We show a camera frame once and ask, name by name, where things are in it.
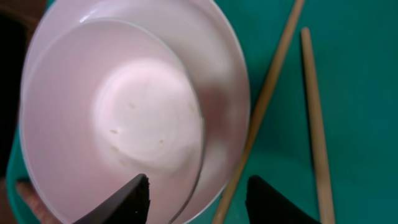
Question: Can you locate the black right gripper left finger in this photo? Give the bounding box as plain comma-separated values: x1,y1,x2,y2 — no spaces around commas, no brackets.
73,174,150,224

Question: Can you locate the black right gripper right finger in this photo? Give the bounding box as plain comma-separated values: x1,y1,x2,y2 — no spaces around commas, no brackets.
245,175,320,224

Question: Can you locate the left wooden chopstick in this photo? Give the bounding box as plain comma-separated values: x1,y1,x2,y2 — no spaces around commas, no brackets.
212,0,305,224

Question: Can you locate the wooden chopstick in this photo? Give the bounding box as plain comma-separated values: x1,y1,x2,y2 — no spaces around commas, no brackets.
212,0,305,224
300,27,335,224

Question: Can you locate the right wooden chopstick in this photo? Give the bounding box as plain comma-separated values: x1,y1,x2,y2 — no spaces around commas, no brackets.
300,27,335,224

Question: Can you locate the orange carrot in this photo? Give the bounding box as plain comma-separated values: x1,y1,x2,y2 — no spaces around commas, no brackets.
16,181,59,224

